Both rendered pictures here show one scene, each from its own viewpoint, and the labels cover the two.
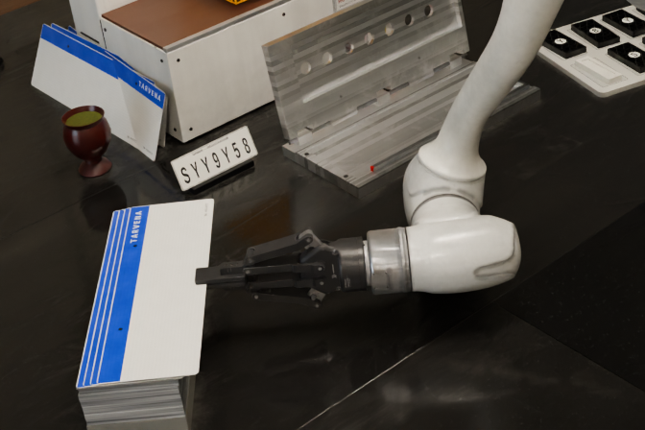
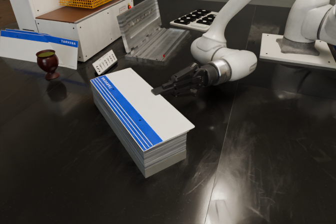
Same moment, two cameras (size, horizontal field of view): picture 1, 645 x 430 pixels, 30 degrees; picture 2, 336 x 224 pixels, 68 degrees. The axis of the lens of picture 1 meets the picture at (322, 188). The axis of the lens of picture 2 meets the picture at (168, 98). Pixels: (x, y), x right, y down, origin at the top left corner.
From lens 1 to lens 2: 1.09 m
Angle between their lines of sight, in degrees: 29
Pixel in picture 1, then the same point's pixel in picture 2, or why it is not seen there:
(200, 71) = (87, 32)
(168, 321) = (158, 111)
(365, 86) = (143, 34)
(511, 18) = not seen: outside the picture
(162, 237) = (122, 83)
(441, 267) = (241, 68)
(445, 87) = (162, 34)
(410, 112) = (158, 41)
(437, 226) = (233, 55)
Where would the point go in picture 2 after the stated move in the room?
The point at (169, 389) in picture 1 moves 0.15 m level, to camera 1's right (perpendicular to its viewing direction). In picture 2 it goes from (183, 138) to (224, 117)
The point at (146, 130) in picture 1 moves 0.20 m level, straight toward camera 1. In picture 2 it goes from (69, 58) to (91, 73)
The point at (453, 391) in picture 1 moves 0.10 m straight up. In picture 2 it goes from (258, 111) to (265, 87)
